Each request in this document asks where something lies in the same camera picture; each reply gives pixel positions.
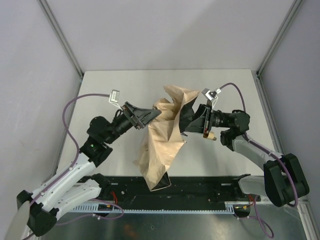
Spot beige folding umbrella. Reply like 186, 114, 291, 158
134, 85, 200, 192

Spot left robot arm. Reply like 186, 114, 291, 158
16, 102, 161, 237

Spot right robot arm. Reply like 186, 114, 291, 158
179, 104, 310, 207

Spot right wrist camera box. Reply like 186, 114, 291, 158
201, 88, 218, 109

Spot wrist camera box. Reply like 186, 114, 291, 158
201, 88, 218, 109
108, 89, 120, 105

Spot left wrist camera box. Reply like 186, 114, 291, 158
108, 89, 120, 105

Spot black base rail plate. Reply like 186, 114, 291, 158
97, 174, 255, 212

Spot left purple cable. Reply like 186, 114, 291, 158
28, 92, 111, 208

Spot grey slotted cable duct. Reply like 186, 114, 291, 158
69, 202, 237, 215

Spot left aluminium frame post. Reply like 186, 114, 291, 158
37, 0, 84, 77

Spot aluminium frame post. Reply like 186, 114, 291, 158
37, 0, 84, 77
257, 0, 306, 75

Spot right aluminium frame post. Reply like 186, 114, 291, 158
257, 0, 306, 75

